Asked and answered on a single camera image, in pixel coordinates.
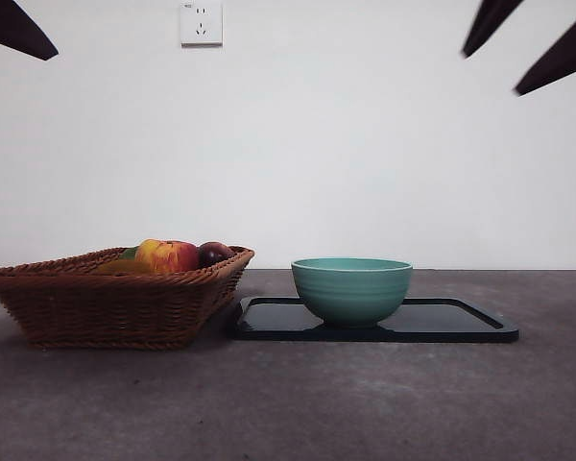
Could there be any orange-brown kiwi fruit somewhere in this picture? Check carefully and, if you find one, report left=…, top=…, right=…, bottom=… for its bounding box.
left=93, top=258, right=153, bottom=277

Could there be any teal ribbed bowl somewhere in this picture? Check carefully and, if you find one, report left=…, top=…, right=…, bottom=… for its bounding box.
left=290, top=257, right=414, bottom=330

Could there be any red yellow apple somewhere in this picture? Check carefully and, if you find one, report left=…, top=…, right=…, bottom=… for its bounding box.
left=133, top=239, right=201, bottom=276

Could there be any brown wicker basket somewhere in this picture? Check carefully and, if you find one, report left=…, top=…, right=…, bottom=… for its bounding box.
left=0, top=246, right=255, bottom=351

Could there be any dark red plum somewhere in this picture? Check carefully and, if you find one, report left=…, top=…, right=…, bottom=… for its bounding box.
left=197, top=241, right=235, bottom=270

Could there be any black rectangular tray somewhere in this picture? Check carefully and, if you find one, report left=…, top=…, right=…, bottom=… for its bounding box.
left=233, top=296, right=519, bottom=344

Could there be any white wall socket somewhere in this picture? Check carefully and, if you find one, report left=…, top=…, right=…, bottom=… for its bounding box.
left=180, top=1, right=224, bottom=49

